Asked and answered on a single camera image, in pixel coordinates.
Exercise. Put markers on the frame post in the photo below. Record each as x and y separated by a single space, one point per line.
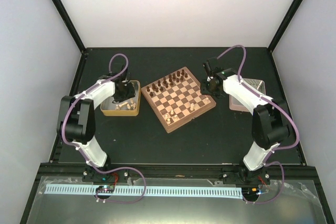
294 6
69 24

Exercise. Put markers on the dark chess pieces group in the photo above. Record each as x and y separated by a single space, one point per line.
167 82

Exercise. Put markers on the black aluminium rail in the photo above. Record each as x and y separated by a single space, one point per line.
229 174

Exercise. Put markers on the wooden chess board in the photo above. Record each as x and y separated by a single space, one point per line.
179 99

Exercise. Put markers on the left frame post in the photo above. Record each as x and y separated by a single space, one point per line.
69 24

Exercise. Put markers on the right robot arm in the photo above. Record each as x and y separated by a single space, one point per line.
269 125

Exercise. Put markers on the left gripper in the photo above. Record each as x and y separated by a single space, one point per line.
130 95

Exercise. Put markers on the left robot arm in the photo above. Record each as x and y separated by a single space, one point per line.
77 123

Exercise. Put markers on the light blue cable duct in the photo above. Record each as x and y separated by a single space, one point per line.
147 191

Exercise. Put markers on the right frame post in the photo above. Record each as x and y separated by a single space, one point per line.
294 6

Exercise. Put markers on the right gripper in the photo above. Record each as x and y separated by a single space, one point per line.
204 91

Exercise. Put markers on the white piece corner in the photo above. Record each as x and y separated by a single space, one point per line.
207 100

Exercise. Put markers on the pile of white pieces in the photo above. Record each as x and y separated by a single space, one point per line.
128 104

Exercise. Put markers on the small circuit board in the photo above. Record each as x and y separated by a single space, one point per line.
105 189

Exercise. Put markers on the gold metal tin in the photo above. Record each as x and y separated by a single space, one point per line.
107 107

